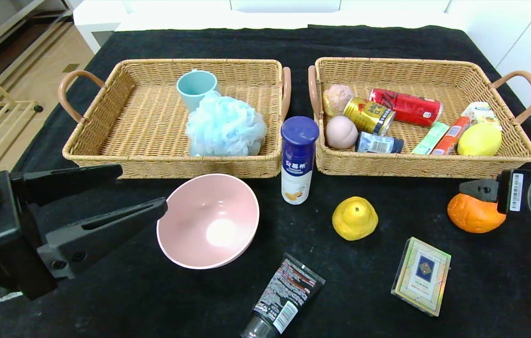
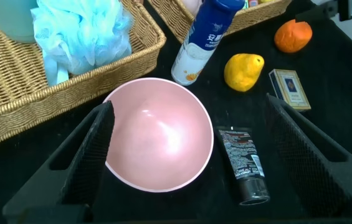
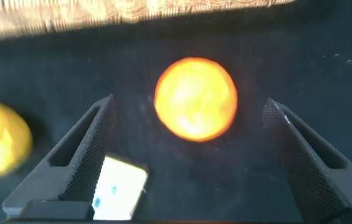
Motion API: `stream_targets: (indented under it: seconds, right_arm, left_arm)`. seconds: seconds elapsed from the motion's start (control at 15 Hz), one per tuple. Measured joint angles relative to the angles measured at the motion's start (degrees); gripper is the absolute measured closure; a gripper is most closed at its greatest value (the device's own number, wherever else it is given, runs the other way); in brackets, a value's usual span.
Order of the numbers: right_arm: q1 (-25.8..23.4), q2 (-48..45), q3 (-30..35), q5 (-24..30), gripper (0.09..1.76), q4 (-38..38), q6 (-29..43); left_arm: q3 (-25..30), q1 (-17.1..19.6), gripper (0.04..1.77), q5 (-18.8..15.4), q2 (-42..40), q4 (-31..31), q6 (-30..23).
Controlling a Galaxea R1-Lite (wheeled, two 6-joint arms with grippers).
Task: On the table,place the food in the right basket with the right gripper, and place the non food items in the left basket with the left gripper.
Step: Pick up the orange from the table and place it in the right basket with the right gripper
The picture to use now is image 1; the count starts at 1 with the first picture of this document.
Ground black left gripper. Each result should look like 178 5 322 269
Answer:
0 163 168 301

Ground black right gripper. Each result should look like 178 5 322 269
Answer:
459 169 531 219

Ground orange fruit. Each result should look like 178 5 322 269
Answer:
447 192 507 234

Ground playing card box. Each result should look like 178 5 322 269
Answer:
391 237 451 317

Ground yellow toy pear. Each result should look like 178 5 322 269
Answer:
332 196 379 241

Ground white yogurt bottle blue cap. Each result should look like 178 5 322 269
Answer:
281 116 320 205

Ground yellow lemon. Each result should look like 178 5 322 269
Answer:
457 123 503 157

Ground orange red sausage packet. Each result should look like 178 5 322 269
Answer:
431 116 470 156

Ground green wrapped candy bar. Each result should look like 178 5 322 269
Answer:
411 121 450 155

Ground white snack packet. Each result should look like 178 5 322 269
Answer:
461 101 500 129

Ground red cola can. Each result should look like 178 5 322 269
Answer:
369 88 443 127

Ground small blue packet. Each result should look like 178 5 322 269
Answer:
355 131 404 154

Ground pink plastic bowl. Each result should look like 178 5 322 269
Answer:
157 174 260 270

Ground wooden slatted rack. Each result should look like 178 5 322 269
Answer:
0 54 44 183

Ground gold drink can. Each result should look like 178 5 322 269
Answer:
343 97 395 136

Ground pale pink toy peach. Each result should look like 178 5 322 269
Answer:
325 115 358 150

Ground teal plastic cup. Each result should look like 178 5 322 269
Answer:
176 69 219 113

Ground light blue bath loofah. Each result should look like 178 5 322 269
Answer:
185 91 268 157

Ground pink fluffy pastry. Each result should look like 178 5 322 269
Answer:
323 84 355 117

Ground black cosmetic tube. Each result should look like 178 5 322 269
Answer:
240 253 326 338

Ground woven wicker basket brown handles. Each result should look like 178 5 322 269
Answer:
308 57 531 179
58 59 292 179

